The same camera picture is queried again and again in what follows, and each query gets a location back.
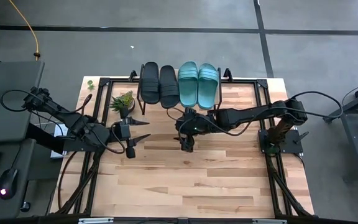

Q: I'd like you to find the grey side table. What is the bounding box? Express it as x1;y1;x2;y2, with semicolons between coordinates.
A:
323;77;358;181

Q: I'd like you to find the small white box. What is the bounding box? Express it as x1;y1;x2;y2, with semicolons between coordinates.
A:
50;123;69;159

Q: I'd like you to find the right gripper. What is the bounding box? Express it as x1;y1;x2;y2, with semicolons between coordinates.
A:
173;108;219;154

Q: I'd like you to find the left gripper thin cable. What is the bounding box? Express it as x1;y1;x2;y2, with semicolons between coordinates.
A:
109;121;128;156

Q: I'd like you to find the potted succulent plant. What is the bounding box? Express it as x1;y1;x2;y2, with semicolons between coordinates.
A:
109;90;136;119

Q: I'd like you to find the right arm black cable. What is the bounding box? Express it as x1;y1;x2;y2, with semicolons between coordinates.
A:
290;90;344;121

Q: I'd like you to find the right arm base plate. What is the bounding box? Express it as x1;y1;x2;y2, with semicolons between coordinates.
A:
258;129;304;155

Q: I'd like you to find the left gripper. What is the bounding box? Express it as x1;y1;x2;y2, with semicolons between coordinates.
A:
109;116;152;159

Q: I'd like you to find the wooden shelf with black frame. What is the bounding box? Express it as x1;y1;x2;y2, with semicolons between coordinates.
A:
136;63;224;116

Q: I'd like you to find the grey raised desk shelf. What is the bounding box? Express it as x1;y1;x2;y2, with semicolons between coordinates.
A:
0;60;45;144

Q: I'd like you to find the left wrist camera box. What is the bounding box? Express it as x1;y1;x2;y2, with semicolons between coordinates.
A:
116;122;132;140

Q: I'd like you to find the orange cable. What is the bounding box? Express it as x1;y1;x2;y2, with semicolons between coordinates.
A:
8;0;41;62

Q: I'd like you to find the silver metal bracket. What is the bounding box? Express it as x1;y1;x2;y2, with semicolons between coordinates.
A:
252;218;287;224
78;217;114;224

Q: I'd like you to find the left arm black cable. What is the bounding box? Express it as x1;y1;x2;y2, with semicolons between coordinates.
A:
0;89;94;114

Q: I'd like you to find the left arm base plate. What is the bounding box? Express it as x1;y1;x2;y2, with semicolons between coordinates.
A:
62;135;107;154

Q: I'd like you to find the black rubber slide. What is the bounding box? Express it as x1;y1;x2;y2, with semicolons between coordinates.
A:
140;61;161;105
159;64;180;109

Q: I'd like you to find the green rubber slide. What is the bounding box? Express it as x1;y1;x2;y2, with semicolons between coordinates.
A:
196;63;220;110
177;60;199;108

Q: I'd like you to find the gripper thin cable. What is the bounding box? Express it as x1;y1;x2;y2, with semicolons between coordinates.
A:
109;121;128;156
165;106;261;138

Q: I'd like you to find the black computer mouse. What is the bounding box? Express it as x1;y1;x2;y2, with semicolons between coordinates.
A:
0;167;19;200

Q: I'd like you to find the brown cable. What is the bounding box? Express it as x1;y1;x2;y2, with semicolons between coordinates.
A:
57;151;78;210

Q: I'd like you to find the right gripper thin cable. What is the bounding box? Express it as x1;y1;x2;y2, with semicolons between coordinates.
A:
165;106;261;138

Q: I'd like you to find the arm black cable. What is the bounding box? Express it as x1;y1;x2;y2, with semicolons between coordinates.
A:
0;89;94;114
290;90;344;121

